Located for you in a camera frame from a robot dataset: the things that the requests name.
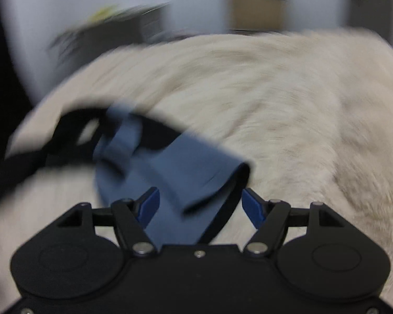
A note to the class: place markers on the blue and black garment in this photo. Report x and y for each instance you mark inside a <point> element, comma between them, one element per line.
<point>170,173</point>

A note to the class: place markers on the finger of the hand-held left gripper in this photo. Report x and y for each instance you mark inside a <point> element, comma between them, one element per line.
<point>68,127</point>

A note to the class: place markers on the metal frame table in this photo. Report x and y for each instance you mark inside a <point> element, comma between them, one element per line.
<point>101,39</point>

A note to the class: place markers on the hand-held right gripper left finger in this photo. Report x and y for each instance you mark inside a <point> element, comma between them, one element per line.
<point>149,207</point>

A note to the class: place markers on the brown wooden cabinet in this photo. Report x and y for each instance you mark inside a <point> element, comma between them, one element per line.
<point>257,3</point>

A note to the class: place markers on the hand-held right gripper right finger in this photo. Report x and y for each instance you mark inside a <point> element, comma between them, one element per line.
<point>252,210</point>

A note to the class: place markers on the white fluffy blanket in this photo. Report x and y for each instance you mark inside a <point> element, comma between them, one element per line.
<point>265,111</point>

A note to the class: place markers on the yellow object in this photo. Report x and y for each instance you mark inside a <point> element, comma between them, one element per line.
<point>101,13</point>

